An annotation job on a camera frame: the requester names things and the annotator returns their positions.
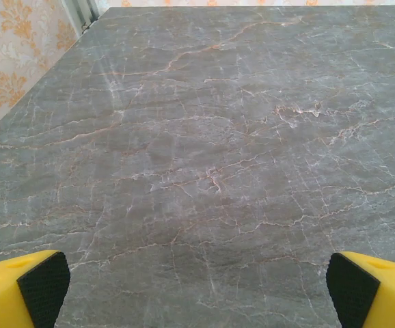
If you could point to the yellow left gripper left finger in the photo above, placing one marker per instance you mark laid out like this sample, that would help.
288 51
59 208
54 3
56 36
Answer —
9 294

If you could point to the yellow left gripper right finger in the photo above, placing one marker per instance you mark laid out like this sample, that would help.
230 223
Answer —
382 294

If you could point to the aluminium corner post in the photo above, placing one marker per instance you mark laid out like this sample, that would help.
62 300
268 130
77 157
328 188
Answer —
81 13

